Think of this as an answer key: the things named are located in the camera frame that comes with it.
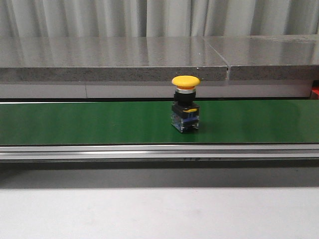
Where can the yellow mushroom push button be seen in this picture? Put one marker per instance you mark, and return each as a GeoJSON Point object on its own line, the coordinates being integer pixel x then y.
{"type": "Point", "coordinates": [185, 113]}

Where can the grey stone counter slab left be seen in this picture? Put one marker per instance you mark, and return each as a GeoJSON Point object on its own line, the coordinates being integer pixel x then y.
{"type": "Point", "coordinates": [108, 59]}

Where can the green conveyor belt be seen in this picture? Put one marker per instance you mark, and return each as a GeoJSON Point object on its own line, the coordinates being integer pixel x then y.
{"type": "Point", "coordinates": [234, 121]}

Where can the white cabinet panel under counter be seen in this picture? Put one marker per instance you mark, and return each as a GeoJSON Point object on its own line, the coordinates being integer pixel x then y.
{"type": "Point", "coordinates": [107, 90]}

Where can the red plastic tray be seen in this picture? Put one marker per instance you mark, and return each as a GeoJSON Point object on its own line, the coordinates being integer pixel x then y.
{"type": "Point", "coordinates": [315, 93]}

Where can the white pleated curtain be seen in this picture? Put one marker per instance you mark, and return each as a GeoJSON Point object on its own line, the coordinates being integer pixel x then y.
{"type": "Point", "coordinates": [151, 18]}

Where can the aluminium conveyor side rail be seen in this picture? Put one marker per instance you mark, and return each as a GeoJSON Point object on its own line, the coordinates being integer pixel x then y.
{"type": "Point", "coordinates": [157, 153]}

